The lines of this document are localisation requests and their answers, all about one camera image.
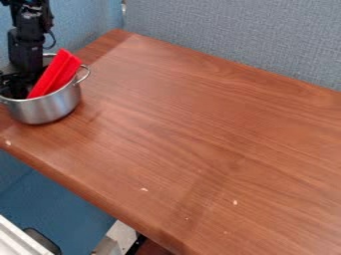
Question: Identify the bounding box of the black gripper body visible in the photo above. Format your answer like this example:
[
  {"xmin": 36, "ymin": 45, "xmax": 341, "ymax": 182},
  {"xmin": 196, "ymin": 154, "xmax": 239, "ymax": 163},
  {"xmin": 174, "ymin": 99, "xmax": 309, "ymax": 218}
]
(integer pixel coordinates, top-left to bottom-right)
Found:
[{"xmin": 0, "ymin": 28, "xmax": 45, "ymax": 100}]

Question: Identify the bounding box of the red star-shaped bar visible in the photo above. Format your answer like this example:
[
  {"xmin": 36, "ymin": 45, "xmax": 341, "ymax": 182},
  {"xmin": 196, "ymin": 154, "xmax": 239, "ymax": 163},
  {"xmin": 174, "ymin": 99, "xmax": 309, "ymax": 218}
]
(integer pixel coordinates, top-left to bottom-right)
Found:
[{"xmin": 28, "ymin": 49, "xmax": 81, "ymax": 99}]

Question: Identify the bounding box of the stainless steel pot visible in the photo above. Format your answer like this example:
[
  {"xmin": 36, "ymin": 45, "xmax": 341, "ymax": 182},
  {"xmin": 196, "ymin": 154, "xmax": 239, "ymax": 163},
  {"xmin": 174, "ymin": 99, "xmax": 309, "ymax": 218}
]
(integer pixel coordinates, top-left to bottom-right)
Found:
[{"xmin": 0, "ymin": 51, "xmax": 91, "ymax": 125}]

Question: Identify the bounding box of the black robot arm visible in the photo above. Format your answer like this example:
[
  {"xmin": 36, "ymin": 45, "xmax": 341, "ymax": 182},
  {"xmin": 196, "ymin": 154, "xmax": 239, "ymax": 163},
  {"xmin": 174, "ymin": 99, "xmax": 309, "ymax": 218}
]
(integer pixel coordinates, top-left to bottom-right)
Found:
[{"xmin": 0, "ymin": 0, "xmax": 56, "ymax": 100}]

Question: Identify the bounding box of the white radiator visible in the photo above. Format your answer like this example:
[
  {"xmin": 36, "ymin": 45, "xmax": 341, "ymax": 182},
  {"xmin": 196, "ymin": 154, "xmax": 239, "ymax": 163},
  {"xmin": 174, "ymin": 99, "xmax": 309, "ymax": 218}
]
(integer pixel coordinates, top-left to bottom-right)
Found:
[{"xmin": 0, "ymin": 215, "xmax": 53, "ymax": 255}]

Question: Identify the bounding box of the white table leg bracket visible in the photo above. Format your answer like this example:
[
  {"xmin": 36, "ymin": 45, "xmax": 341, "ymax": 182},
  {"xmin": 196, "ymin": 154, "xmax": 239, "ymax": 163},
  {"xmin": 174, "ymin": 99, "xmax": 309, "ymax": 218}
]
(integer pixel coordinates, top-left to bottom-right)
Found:
[{"xmin": 91, "ymin": 220, "xmax": 141, "ymax": 255}]

